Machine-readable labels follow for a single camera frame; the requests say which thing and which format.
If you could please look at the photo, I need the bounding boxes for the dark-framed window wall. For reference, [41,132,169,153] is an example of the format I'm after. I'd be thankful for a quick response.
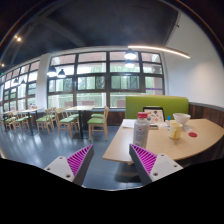
[0,50,166,113]

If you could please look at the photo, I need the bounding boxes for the black pendant lamps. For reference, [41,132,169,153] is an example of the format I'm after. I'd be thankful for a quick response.
[12,48,138,86]

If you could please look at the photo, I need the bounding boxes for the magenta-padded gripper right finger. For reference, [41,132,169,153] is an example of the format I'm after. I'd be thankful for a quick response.
[128,143,184,187]

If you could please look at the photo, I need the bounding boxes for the white paper sheets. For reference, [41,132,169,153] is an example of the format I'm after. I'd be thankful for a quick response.
[121,118,137,129]

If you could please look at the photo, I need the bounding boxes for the wooden chairs with green seats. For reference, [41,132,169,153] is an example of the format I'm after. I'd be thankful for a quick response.
[1,106,110,142]

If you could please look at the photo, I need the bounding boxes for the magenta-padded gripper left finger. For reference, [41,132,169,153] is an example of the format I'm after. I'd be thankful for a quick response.
[43,143,95,187]

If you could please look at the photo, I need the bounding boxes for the cream mug with yellow handle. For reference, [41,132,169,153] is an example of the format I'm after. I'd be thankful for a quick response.
[168,122,184,140]

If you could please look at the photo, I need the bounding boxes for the wooden dining table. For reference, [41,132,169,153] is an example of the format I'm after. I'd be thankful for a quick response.
[19,107,44,136]
[64,105,96,139]

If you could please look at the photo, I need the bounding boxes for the black tablet covered with stickers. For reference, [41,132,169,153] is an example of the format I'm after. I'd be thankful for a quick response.
[142,106,166,125]

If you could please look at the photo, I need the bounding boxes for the white bowl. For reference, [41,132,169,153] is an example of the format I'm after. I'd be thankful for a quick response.
[172,112,192,126]

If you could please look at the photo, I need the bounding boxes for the curved linear ceiling light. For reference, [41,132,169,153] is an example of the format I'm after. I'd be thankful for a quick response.
[127,44,191,60]

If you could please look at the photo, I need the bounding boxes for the clear red-capped drink bottle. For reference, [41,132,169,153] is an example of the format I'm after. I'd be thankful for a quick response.
[132,111,150,149]

